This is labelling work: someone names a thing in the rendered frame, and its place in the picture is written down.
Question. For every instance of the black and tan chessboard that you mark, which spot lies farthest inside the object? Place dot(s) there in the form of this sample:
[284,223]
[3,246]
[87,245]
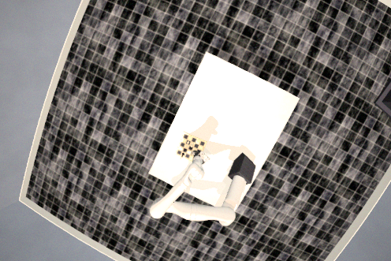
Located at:
[198,145]

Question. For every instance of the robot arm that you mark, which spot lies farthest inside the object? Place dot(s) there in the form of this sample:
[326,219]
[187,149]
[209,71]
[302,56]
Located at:
[198,212]

